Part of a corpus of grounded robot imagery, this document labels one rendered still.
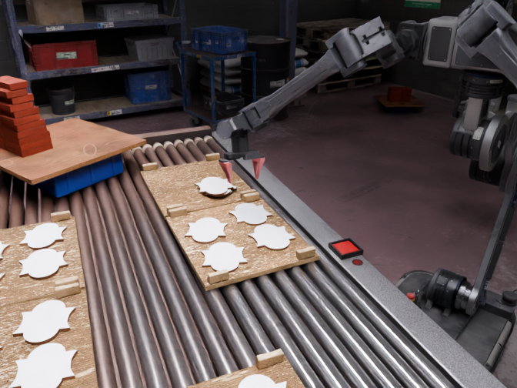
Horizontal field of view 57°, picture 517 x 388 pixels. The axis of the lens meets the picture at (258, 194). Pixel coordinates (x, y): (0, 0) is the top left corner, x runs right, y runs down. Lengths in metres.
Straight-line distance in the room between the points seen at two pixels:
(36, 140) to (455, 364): 1.59
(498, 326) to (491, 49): 1.50
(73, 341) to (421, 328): 0.81
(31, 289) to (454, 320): 1.74
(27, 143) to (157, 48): 4.05
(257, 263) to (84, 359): 0.52
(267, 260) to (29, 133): 1.06
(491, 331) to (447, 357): 1.22
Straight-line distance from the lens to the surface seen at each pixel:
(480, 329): 2.39
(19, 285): 1.42
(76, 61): 5.65
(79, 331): 1.21
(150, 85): 5.94
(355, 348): 1.16
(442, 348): 1.21
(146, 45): 5.83
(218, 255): 1.37
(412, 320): 1.26
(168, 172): 1.94
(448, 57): 1.77
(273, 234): 1.47
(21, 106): 1.95
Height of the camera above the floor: 1.71
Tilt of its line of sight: 26 degrees down
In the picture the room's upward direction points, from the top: straight up
